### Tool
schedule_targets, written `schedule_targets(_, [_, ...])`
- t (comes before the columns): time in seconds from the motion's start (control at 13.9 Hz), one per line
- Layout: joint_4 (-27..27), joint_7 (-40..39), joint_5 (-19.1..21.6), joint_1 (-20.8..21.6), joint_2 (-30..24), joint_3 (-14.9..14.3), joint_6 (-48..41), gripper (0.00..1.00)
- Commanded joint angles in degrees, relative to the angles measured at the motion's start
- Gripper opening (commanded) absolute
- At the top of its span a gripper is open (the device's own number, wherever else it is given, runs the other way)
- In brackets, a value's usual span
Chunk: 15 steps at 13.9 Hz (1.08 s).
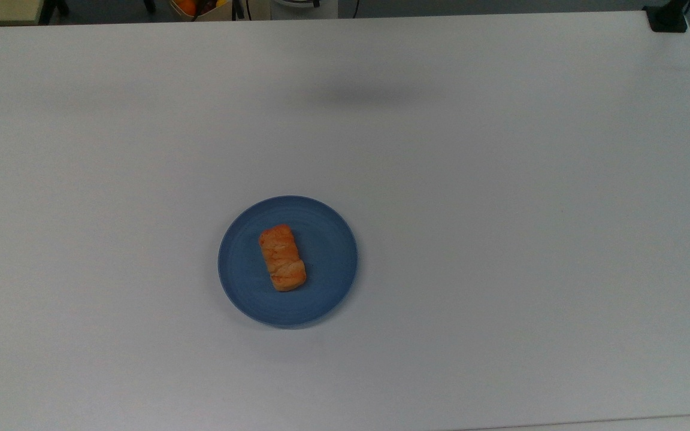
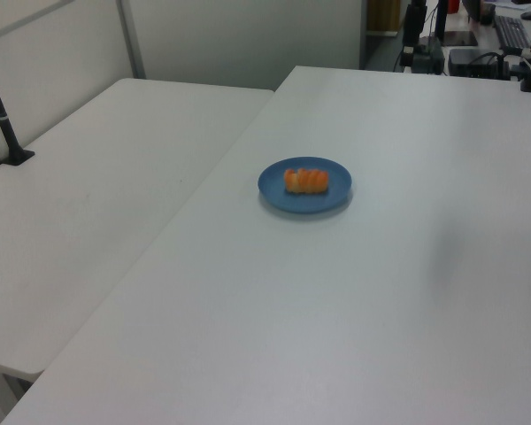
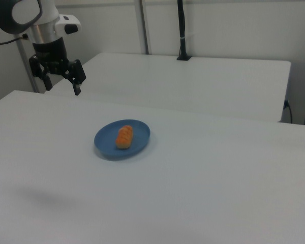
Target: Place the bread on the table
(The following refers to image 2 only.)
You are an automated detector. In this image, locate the black rectangular box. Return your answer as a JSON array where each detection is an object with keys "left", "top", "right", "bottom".
[{"left": 448, "top": 47, "right": 512, "bottom": 81}]

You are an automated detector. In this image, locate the blue round plate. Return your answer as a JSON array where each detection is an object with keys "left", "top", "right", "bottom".
[{"left": 257, "top": 155, "right": 353, "bottom": 215}]

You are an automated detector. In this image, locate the black camera pole with base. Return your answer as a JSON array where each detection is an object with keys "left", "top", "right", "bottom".
[{"left": 0, "top": 43, "right": 36, "bottom": 167}]

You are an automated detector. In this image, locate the wooden cabinet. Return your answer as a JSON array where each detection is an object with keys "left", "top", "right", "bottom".
[{"left": 366, "top": 0, "right": 401, "bottom": 33}]

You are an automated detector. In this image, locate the dark monitor base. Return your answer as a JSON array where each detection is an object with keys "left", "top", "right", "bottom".
[{"left": 461, "top": 0, "right": 497, "bottom": 26}]

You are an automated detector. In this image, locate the thin black pole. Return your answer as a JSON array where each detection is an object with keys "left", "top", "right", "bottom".
[{"left": 433, "top": 0, "right": 449, "bottom": 45}]

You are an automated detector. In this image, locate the black flat tablet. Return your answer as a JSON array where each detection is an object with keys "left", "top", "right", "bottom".
[{"left": 443, "top": 29, "right": 480, "bottom": 47}]

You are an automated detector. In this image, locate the black computer keyboard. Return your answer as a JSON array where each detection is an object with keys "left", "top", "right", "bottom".
[{"left": 493, "top": 14, "right": 531, "bottom": 50}]

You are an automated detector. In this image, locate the orange glazed bread roll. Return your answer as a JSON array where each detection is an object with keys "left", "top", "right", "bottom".
[{"left": 283, "top": 166, "right": 329, "bottom": 195}]

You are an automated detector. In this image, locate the black camera box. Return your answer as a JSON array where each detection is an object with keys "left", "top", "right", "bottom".
[{"left": 410, "top": 36, "right": 446, "bottom": 75}]

